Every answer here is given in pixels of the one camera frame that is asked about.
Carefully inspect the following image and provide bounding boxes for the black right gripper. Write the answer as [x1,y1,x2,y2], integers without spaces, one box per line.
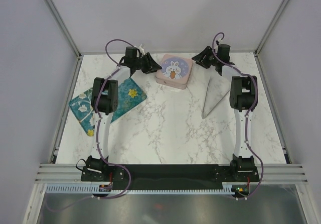
[192,46,219,69]

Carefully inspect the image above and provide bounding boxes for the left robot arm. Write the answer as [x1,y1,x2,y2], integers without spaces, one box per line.
[86,46,161,181]

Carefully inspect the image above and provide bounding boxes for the metal tongs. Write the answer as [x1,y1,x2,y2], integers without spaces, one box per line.
[202,76,230,119]

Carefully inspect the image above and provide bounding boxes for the pink chocolate tin box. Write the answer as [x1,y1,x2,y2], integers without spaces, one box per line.
[156,78,188,90]

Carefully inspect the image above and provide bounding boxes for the square tin lid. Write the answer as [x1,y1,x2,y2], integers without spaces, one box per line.
[155,54,194,82]

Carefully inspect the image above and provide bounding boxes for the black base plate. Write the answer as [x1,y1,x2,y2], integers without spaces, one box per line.
[81,164,259,190]

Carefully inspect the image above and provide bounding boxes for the teal floral tray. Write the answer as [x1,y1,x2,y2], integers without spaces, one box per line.
[69,78,147,137]

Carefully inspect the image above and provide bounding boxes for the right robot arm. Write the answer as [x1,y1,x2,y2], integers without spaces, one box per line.
[192,44,258,181]

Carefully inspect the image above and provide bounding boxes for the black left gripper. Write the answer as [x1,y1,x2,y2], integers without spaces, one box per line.
[134,54,162,76]

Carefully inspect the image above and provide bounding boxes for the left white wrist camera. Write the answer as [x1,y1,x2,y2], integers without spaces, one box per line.
[134,44,145,56]

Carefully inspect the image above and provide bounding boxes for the slotted cable duct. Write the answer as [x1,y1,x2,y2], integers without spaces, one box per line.
[45,183,249,195]

